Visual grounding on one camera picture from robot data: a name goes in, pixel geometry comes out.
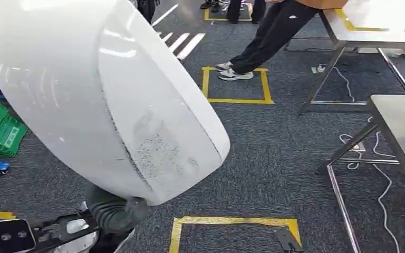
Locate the white power plug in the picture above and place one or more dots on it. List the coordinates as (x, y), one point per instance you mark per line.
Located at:
(317, 69)

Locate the steel bench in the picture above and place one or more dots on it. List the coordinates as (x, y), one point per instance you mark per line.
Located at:
(398, 118)

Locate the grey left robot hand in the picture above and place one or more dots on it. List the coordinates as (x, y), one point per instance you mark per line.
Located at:
(111, 216)

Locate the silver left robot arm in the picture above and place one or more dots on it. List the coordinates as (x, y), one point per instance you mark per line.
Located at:
(80, 241)

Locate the person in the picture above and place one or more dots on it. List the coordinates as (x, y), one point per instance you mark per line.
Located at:
(235, 10)
(214, 5)
(148, 10)
(276, 31)

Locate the yellow tape frame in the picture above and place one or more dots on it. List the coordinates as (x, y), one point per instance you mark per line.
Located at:
(345, 21)

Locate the black robot foot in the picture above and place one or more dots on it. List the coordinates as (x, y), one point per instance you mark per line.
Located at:
(286, 241)

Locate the steel table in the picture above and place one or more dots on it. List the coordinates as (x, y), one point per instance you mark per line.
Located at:
(373, 21)

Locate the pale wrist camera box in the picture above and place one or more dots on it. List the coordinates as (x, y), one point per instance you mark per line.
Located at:
(7, 237)

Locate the white plastic shell part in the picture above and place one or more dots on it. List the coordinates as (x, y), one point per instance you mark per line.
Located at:
(83, 87)

